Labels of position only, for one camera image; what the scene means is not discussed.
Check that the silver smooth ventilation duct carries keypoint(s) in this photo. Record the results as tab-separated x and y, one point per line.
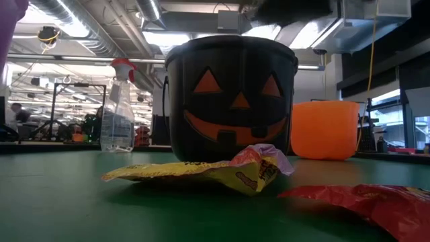
149	11

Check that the person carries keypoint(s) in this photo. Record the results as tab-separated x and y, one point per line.
98	114
21	116

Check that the black equipment rack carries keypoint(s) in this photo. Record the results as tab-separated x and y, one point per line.
407	124

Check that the purple pumpkin bucket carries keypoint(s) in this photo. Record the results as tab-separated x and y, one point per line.
8	20

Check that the red flat object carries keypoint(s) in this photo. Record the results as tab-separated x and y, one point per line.
403	150

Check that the red stacked boxes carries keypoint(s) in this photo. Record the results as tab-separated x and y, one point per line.
142	134

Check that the silver corrugated ventilation duct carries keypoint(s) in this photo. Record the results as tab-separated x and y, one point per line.
100	47

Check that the yellow Sour Patch candy pack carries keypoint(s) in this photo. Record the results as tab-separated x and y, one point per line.
258	174
161	169

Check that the silver ceiling pipe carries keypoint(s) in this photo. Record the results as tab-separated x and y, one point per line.
84	58

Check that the orange pumpkin bucket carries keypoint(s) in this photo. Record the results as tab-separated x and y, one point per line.
324	131

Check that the small dark bottle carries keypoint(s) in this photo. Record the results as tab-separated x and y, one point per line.
382	145

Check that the clear spray bottle red nozzle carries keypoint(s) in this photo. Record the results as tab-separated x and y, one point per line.
117	127

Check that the grey ceiling box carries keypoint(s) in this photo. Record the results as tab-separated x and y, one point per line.
228	21

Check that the large metal air duct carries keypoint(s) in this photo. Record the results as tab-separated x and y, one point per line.
352	30

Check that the black stand frame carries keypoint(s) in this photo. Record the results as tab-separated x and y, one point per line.
80	84

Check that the green table mat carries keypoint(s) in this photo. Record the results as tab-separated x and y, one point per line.
67	201

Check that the small orange object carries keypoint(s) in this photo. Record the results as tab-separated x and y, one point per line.
79	138

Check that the black cabinet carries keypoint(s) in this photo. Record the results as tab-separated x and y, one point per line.
159	129

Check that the black pumpkin bucket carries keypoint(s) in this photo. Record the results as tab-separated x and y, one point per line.
235	53

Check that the red Skittles candy pack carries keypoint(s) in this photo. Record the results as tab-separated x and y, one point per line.
386	205

